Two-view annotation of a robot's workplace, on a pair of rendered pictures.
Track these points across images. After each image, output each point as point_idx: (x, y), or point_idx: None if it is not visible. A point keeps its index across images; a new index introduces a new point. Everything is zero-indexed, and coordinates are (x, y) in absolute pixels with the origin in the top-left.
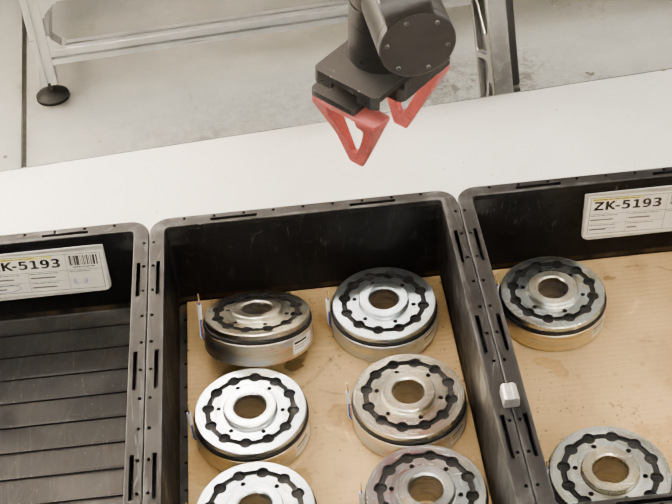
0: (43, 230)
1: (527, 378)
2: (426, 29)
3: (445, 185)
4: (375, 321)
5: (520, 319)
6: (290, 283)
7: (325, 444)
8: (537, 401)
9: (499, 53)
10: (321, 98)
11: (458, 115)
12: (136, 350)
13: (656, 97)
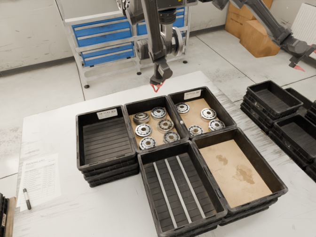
0: (99, 107)
1: None
2: (169, 72)
3: (159, 94)
4: (158, 114)
5: (178, 112)
6: (143, 111)
7: (154, 133)
8: None
9: None
10: (151, 83)
11: None
12: (126, 123)
13: (186, 77)
